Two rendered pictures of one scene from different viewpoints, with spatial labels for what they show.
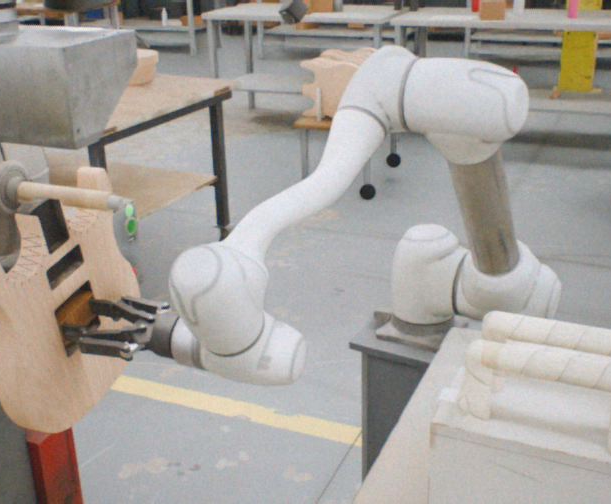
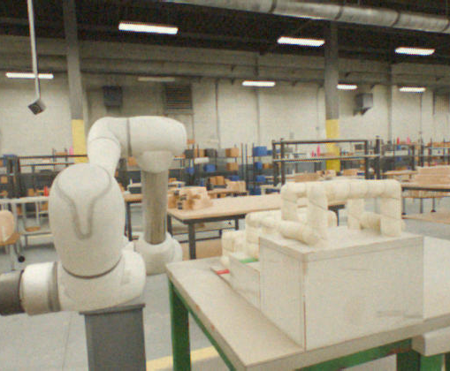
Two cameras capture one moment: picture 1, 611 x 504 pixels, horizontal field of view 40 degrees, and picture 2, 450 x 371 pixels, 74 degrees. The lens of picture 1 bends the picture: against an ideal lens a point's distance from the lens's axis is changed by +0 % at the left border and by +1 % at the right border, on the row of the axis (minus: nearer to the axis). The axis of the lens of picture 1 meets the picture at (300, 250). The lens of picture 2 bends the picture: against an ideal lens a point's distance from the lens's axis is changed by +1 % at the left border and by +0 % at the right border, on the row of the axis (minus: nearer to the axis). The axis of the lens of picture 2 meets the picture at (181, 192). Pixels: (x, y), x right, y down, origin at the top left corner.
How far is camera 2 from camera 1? 0.84 m
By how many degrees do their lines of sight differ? 43
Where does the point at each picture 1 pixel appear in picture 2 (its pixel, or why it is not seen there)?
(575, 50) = not seen: hidden behind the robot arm
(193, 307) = (90, 213)
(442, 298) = not seen: hidden behind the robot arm
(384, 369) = (102, 320)
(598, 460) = (394, 240)
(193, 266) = (83, 175)
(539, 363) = (355, 186)
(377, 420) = (101, 355)
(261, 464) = not seen: outside the picture
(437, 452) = (309, 276)
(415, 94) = (136, 129)
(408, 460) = (232, 321)
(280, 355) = (136, 268)
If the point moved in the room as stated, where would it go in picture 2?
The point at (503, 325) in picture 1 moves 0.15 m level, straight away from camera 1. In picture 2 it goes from (298, 187) to (250, 185)
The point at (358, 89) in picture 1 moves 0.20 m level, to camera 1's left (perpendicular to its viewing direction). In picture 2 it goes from (101, 130) to (31, 126)
